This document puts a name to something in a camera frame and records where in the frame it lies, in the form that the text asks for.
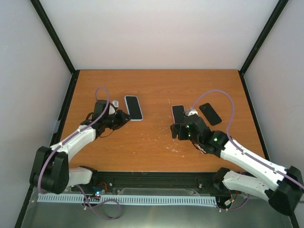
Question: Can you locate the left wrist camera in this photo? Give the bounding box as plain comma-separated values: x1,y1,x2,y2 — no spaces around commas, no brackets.
109,100,119,114

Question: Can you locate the light blue phone case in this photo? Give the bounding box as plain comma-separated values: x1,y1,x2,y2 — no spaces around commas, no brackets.
124,95,144,122

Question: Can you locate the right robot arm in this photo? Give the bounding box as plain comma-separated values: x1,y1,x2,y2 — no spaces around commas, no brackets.
171,110,304,216

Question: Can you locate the white phone case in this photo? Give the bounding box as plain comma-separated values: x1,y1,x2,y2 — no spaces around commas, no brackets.
171,104,187,125

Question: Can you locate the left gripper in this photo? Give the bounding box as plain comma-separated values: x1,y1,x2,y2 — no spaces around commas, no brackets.
103,109,132,130

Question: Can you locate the purple cable on base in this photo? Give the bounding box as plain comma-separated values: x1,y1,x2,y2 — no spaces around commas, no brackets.
82,193,122,219

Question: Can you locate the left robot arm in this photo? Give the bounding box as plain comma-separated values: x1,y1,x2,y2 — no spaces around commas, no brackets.
29,100,131,194

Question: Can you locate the black aluminium frame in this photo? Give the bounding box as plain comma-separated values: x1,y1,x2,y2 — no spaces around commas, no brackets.
14,0,300,228

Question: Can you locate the light blue cable duct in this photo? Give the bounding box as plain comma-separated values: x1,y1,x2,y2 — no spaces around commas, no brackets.
37,193,217,207

